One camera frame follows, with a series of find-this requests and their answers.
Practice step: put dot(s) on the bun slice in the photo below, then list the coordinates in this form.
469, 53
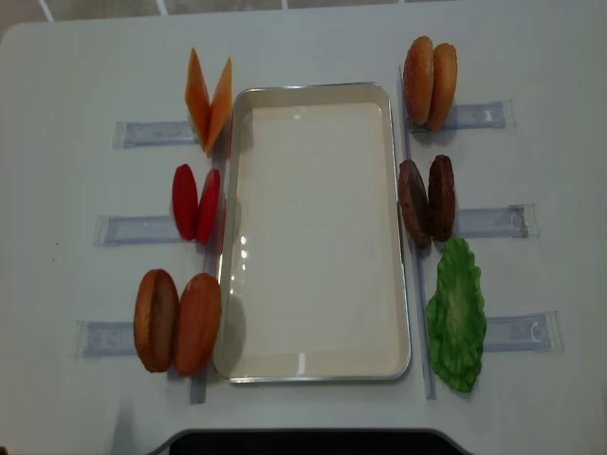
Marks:
198, 321
154, 320

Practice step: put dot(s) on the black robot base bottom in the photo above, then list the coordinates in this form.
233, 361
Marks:
310, 441

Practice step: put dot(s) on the right red tomato slice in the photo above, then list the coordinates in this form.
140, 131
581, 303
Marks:
208, 206

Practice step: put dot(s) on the red tomato slice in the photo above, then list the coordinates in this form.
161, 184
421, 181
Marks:
185, 202
208, 206

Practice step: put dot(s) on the left brown meat patty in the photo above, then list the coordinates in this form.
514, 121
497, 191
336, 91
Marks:
413, 202

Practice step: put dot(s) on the brown meat patty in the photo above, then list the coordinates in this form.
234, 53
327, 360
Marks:
442, 204
413, 202

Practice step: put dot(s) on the left red tomato slice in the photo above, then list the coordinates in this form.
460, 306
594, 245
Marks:
185, 202

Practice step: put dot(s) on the right brown meat patty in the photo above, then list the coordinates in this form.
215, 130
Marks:
442, 204

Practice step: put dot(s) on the right orange cheese slice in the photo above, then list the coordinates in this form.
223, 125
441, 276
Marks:
220, 107

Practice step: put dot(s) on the orange cheese slice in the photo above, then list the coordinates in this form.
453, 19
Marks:
197, 101
220, 107

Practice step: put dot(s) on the left orange cheese slice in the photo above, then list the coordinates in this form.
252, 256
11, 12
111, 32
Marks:
197, 101

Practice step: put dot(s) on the green lettuce leaf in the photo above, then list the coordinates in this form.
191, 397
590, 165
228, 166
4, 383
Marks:
456, 319

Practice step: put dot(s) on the cream rectangular metal tray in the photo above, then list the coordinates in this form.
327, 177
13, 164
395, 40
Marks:
312, 274

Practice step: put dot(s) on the sesame top bun left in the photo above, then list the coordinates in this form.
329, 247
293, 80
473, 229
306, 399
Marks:
418, 79

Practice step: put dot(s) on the clear holder middle left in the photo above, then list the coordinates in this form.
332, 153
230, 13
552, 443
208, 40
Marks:
135, 230

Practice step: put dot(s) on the clear holder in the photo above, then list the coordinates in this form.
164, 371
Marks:
131, 134
540, 332
97, 339
135, 230
496, 114
513, 221

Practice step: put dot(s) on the clear holder top left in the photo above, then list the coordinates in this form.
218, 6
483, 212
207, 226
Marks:
131, 134

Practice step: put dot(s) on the clear holder middle right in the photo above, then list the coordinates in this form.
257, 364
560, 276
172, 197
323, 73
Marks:
513, 221

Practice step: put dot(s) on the top bun right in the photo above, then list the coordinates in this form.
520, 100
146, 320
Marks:
444, 84

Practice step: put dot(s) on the clear holder top right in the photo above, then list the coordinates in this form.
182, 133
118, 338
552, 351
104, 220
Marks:
496, 114

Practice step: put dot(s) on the clear holder bottom left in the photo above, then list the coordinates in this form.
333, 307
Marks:
97, 339

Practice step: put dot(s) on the clear holder bottom right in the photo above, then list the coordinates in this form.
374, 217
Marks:
540, 332

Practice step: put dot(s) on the clear long rail right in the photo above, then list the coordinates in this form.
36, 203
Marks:
417, 253

